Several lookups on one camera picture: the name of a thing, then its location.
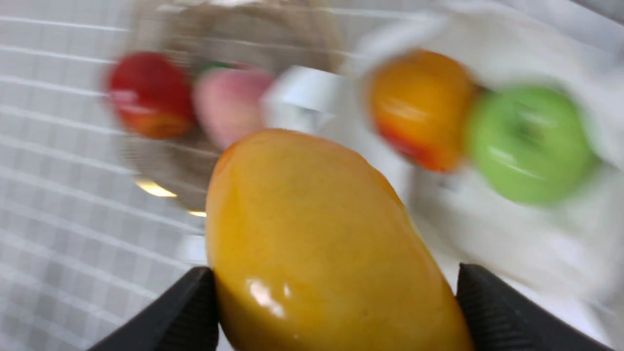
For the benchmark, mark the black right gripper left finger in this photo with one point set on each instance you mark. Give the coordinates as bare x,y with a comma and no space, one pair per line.
184,318

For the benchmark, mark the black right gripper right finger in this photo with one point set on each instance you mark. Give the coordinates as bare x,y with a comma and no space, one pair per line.
500,318

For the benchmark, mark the yellow orange mango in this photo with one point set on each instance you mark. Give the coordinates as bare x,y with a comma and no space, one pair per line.
313,250

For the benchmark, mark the white canvas tote bag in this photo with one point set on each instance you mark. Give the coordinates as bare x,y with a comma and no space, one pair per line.
569,255

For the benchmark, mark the green apple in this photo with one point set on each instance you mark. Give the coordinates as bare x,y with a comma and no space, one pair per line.
529,143

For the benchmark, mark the pink peach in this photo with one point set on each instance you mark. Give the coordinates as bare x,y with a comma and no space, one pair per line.
228,103

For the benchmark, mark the red apple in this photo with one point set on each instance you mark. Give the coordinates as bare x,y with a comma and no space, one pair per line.
150,95

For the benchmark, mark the orange red pear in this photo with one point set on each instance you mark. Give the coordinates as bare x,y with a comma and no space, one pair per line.
419,102

